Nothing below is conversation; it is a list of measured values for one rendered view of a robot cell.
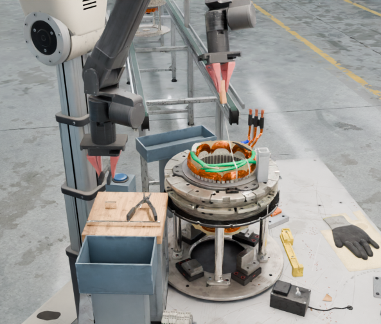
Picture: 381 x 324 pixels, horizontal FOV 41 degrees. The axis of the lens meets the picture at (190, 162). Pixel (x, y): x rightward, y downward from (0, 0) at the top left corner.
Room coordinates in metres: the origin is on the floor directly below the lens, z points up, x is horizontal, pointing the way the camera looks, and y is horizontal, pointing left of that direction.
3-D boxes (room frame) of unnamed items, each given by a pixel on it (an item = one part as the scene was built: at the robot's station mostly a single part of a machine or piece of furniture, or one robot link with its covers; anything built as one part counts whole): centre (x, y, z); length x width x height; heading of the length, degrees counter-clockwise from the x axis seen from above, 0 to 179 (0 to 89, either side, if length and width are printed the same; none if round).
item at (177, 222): (1.28, 0.04, 0.91); 0.02 x 0.02 x 0.21
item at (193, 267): (1.18, 0.00, 0.83); 0.05 x 0.04 x 0.02; 31
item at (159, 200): (1.10, 0.16, 1.05); 0.20 x 0.19 x 0.02; 178
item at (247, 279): (1.17, -0.16, 0.81); 0.08 x 0.05 x 0.02; 135
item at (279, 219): (1.50, -0.27, 0.79); 0.12 x 0.09 x 0.02; 33
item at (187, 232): (1.35, 0.00, 0.85); 0.06 x 0.04 x 0.05; 139
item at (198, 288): (1.27, -0.09, 0.80); 0.39 x 0.39 x 0.01
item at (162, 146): (1.56, 0.05, 0.92); 0.25 x 0.11 x 0.28; 115
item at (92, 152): (1.08, 0.20, 1.22); 0.07 x 0.07 x 0.09; 89
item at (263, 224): (1.26, -0.22, 0.91); 0.02 x 0.02 x 0.21
